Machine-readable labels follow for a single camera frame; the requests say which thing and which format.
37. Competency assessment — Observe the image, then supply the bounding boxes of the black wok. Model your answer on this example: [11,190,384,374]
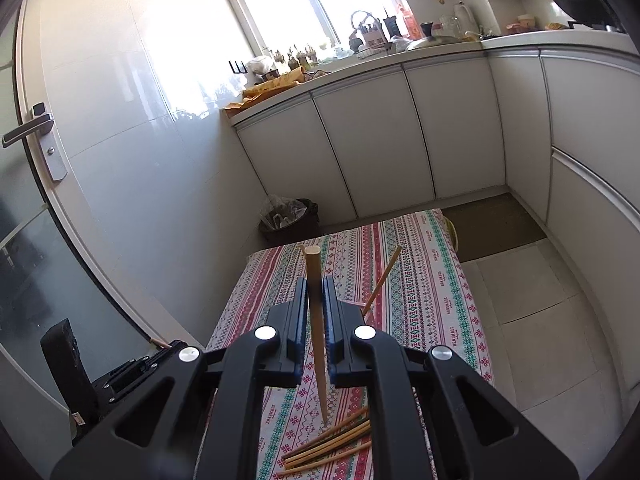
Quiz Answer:
[552,0,624,32]

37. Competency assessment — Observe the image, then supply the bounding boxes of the yellow cloth on counter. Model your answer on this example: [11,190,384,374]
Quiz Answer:
[224,67,306,118]

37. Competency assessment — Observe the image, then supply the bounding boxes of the knife block with utensils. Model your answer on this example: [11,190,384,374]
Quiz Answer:
[348,10,393,54]

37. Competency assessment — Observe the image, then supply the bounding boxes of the dark trash bin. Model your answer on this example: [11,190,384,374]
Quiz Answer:
[258,195,321,246]

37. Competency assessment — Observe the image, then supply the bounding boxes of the silver door handle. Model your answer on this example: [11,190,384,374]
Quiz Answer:
[1,102,67,182]

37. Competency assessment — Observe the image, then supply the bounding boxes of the white lower kitchen cabinets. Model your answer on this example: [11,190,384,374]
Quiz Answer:
[232,44,639,274]

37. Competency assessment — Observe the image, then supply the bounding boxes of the brown floor mat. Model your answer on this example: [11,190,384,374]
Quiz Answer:
[442,193,546,262]

